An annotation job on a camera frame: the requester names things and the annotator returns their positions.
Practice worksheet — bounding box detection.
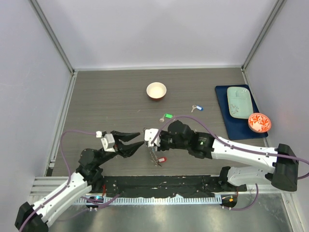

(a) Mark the red key tag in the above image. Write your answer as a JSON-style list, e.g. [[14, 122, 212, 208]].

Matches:
[[158, 157, 167, 163]]

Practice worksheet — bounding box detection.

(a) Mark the pale green rectangular plate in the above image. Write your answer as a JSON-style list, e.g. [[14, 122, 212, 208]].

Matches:
[[227, 87, 253, 119]]

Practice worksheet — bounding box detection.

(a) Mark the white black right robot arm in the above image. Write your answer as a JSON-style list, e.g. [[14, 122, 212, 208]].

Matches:
[[144, 120, 299, 192]]

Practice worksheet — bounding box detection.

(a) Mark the blue tag key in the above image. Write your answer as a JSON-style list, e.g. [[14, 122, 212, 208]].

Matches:
[[191, 105, 204, 113]]

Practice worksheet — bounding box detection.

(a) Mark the aluminium frame rail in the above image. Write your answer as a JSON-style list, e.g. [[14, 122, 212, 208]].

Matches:
[[28, 0, 78, 78]]

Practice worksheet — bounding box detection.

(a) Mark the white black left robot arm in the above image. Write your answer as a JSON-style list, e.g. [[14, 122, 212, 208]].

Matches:
[[14, 131, 144, 232]]

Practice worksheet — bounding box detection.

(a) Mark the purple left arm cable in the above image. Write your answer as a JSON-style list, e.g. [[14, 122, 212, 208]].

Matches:
[[18, 130, 121, 232]]

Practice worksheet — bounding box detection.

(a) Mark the perforated cable duct strip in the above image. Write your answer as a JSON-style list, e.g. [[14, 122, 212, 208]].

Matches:
[[74, 194, 223, 205]]

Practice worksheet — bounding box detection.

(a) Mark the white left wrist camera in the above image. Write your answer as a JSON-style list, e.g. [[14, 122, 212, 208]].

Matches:
[[96, 131, 115, 152]]

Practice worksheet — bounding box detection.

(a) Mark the orange white patterned bowl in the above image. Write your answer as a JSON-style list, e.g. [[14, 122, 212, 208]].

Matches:
[[248, 113, 272, 133]]

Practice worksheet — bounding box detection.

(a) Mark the dark blue tray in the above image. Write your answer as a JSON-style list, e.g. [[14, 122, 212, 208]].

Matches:
[[215, 85, 268, 140]]

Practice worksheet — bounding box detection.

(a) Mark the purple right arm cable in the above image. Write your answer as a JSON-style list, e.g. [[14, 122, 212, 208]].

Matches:
[[154, 115, 309, 211]]

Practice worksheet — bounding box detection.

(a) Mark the red bowl white inside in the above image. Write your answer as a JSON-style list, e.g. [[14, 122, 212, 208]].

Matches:
[[146, 82, 167, 101]]

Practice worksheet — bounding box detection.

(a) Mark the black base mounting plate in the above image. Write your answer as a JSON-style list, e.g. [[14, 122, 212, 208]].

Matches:
[[91, 175, 247, 198]]

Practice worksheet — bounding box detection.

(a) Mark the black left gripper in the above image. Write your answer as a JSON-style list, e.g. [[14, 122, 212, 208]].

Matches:
[[96, 130, 144, 166]]

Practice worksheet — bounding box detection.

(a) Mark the green tag key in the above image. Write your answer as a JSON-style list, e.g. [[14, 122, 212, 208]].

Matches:
[[159, 114, 174, 122]]

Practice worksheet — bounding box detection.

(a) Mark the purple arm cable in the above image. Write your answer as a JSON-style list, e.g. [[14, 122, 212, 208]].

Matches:
[[18, 130, 121, 232], [154, 115, 309, 211]]

